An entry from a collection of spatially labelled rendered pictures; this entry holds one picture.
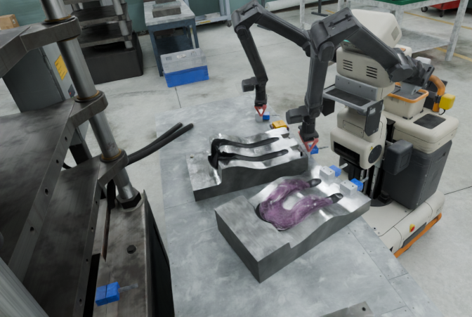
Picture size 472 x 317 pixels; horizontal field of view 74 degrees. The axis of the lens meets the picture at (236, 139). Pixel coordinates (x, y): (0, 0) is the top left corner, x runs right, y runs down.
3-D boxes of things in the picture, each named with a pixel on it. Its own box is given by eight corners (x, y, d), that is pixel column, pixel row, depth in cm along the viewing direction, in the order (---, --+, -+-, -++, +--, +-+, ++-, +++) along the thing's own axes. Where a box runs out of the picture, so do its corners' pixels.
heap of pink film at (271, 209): (303, 179, 125) (304, 164, 120) (338, 205, 111) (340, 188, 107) (250, 209, 114) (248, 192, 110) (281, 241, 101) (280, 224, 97)
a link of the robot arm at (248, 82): (267, 80, 157) (263, 67, 161) (244, 83, 156) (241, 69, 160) (265, 94, 168) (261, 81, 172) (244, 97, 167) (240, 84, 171)
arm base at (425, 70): (435, 67, 117) (405, 60, 126) (429, 59, 112) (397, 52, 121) (423, 88, 119) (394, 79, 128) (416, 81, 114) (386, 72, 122)
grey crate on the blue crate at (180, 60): (202, 57, 470) (201, 47, 461) (207, 66, 436) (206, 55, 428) (161, 65, 460) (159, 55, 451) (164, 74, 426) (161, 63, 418)
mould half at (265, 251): (318, 174, 135) (319, 154, 129) (369, 209, 116) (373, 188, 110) (218, 230, 115) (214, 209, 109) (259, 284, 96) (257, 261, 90)
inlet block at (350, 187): (362, 179, 126) (364, 169, 123) (372, 185, 122) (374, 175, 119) (338, 193, 120) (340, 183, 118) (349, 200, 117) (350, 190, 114)
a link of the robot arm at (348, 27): (355, 20, 84) (341, -4, 89) (315, 52, 93) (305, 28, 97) (417, 72, 113) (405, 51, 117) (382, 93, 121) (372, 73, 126)
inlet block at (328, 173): (341, 166, 134) (342, 156, 131) (350, 172, 130) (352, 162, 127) (318, 179, 128) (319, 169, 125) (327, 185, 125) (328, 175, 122)
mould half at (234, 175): (284, 142, 158) (284, 119, 151) (307, 172, 137) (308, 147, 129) (187, 165, 150) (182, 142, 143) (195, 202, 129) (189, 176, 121)
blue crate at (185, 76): (204, 70, 481) (202, 56, 469) (209, 80, 447) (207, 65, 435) (165, 78, 471) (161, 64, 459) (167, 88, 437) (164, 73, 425)
